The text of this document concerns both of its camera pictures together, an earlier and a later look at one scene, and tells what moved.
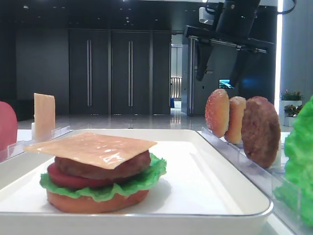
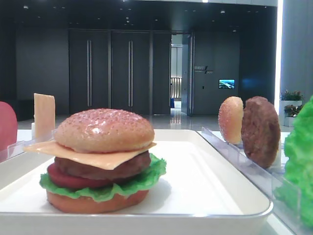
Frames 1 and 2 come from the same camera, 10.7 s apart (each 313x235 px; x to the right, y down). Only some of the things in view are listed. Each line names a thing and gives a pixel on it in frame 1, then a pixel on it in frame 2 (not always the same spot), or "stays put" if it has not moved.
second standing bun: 237,105 stays put
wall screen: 226,83 stays put
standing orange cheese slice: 44,116 stays put
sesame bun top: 217,112 -> 103,130
